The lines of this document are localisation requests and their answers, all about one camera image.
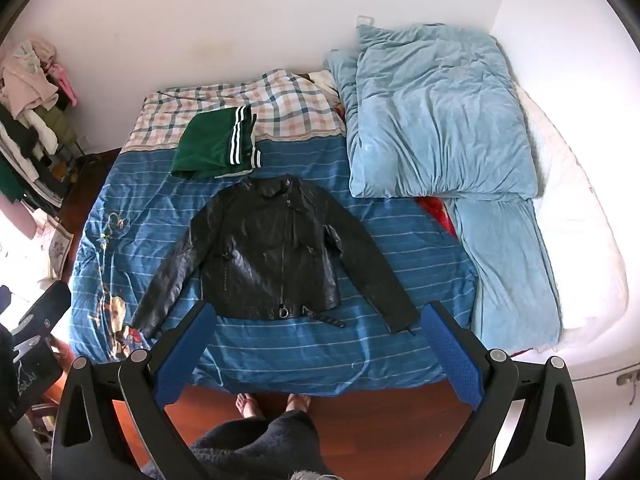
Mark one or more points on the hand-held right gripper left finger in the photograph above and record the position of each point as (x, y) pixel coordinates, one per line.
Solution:
(185, 355)

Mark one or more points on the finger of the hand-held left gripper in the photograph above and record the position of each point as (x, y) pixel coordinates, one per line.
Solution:
(47, 307)

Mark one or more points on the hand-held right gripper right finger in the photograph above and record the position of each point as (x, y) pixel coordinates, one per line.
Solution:
(452, 355)

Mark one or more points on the black leather jacket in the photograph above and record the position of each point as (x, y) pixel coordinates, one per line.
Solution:
(265, 250)

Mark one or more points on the pile of hanging clothes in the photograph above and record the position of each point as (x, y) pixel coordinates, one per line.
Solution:
(30, 110)

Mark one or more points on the floral embroidered cloth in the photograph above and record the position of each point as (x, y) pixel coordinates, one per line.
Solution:
(55, 245)

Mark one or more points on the person's left foot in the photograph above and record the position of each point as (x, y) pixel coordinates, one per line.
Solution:
(247, 405)

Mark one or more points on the person's foot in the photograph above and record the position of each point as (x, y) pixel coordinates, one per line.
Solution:
(247, 405)
(298, 402)

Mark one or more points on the blue and plaid bed sheet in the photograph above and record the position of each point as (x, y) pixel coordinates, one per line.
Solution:
(400, 270)

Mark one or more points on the person's dark fleece clothing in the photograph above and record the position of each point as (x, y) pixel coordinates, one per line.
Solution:
(260, 450)

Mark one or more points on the person's right foot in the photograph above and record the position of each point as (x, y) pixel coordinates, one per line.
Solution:
(298, 402)

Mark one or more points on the red cloth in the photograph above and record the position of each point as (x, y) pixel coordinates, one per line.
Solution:
(437, 210)

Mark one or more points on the green garment with white stripes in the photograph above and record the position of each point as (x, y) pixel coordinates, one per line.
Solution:
(205, 145)

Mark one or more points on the light blue garment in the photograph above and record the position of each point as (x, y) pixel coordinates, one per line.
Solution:
(435, 110)

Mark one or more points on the white wall plate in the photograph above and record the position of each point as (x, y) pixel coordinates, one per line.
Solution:
(365, 20)

